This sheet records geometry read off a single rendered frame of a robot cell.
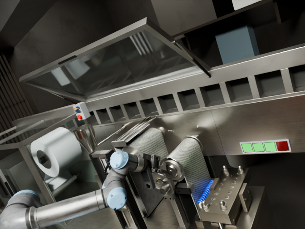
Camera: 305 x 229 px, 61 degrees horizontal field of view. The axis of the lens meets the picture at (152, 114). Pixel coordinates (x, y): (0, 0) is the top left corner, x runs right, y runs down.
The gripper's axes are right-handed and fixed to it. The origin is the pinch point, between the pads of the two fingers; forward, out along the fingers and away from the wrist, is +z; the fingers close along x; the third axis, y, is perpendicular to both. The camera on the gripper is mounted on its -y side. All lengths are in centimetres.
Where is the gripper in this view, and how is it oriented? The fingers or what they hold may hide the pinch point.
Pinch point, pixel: (164, 173)
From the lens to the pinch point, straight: 138.6
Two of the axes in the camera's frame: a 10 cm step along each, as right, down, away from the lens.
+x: -7.7, 1.4, 6.2
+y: 0.7, -9.5, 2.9
